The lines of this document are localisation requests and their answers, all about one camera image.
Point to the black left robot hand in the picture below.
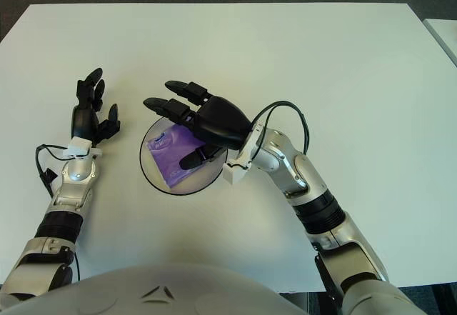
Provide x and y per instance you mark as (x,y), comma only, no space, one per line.
(84,122)

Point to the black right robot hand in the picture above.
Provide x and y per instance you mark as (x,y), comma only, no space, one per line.
(221,122)

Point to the purple tissue paper pack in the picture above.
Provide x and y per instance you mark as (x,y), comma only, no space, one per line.
(168,154)

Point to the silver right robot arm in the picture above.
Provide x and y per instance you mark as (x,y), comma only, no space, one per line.
(296,165)

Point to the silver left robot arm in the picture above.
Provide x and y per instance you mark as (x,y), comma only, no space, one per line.
(68,197)

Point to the white plate black rim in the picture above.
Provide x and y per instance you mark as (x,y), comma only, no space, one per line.
(200,181)

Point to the grey robot torso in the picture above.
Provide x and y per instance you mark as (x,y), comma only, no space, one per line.
(125,290)

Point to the white side table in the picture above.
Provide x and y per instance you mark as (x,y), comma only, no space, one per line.
(444,31)

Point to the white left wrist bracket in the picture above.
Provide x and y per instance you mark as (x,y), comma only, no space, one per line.
(80,146)

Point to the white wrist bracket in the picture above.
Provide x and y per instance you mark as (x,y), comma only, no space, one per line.
(233,174)
(80,146)

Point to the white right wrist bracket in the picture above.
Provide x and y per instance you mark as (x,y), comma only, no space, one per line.
(233,174)

